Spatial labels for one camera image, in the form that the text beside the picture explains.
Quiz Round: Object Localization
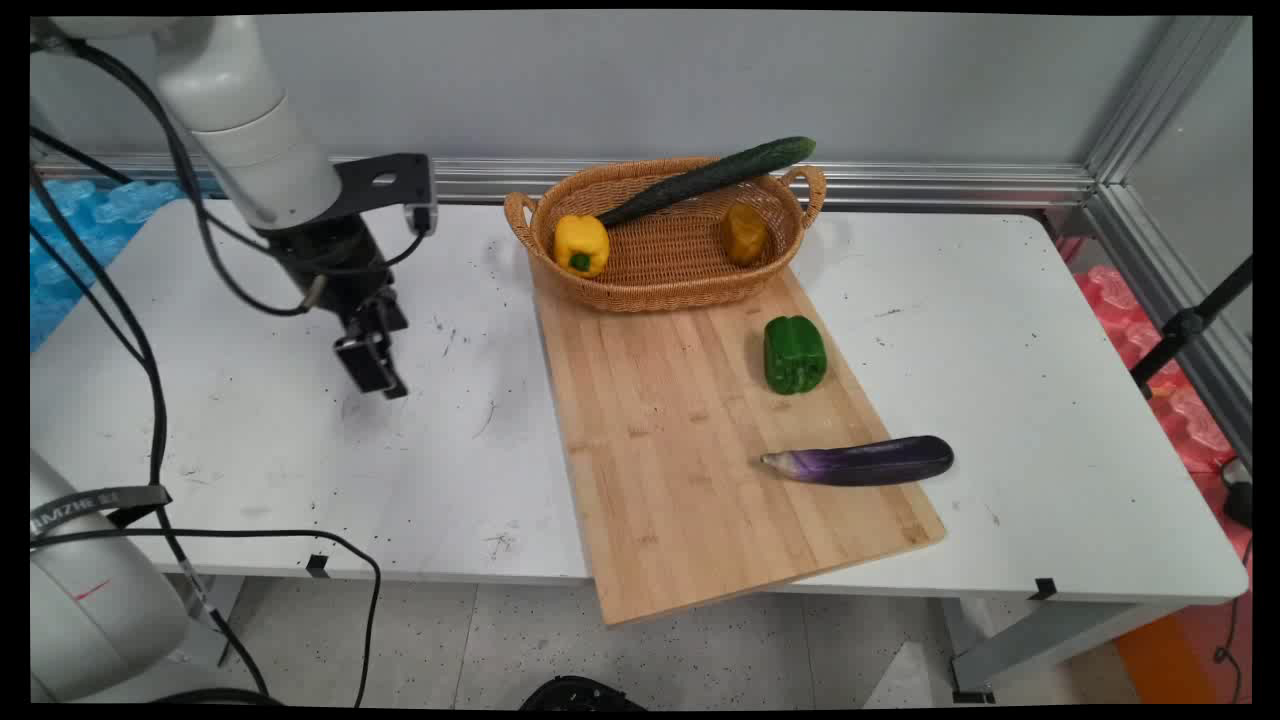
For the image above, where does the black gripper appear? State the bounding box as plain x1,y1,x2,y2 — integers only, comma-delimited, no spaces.
258,214,411,402

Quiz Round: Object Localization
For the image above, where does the long dark green cucumber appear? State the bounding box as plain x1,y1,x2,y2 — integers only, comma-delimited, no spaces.
596,136,818,229

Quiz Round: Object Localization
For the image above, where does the yellow bell pepper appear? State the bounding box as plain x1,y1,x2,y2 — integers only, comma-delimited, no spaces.
553,214,611,279

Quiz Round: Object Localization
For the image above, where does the woven wicker basket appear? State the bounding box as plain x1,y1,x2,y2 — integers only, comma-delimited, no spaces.
503,156,828,314

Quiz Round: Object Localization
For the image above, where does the grey metal table leg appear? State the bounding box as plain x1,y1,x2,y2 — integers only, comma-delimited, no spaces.
172,574,245,669
940,598,1183,703

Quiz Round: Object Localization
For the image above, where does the blue bubble wrap sheet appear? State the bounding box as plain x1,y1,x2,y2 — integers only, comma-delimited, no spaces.
30,178,223,353

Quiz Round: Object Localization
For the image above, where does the bamboo cutting board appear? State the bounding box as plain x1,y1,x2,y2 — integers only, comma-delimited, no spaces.
528,252,947,629

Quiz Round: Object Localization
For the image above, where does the orange bell pepper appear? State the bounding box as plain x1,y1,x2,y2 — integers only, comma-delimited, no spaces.
722,203,769,267

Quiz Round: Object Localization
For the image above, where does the black round object on floor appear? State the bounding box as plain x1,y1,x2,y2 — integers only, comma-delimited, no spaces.
520,675,649,711

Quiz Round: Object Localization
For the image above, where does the green bell pepper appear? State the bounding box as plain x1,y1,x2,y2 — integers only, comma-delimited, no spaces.
763,315,829,396

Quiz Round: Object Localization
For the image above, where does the purple eggplant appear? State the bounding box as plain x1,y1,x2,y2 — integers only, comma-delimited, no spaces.
760,435,955,488

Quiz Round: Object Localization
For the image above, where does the pink bubble wrap sheet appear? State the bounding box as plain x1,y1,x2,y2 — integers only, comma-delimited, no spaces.
1072,264,1239,473

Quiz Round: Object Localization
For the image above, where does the black tripod stand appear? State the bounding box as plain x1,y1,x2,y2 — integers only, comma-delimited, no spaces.
1130,256,1253,399

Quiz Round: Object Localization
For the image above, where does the small black device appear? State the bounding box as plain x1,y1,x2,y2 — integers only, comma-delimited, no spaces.
1221,458,1253,529

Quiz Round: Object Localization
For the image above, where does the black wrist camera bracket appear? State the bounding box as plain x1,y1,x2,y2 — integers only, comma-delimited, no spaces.
334,152,440,237

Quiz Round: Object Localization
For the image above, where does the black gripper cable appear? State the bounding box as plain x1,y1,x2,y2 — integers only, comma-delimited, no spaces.
30,36,331,319

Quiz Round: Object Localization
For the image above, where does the black cable looping to floor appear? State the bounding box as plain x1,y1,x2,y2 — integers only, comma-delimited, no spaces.
30,528,384,707

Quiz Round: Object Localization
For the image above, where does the thick black cable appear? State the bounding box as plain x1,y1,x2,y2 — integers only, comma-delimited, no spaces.
30,168,273,699

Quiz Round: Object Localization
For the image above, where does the grey velcro strap with print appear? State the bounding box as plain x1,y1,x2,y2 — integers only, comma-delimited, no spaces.
30,484,173,537

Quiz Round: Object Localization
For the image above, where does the aluminium frame rail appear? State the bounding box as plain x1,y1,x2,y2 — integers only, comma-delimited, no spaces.
1084,184,1253,465
36,153,1099,209

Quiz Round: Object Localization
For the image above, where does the aluminium frame post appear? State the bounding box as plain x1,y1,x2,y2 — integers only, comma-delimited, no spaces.
1086,15,1247,187

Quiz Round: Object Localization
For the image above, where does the thin black cable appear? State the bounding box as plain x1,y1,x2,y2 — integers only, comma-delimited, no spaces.
1213,536,1253,703

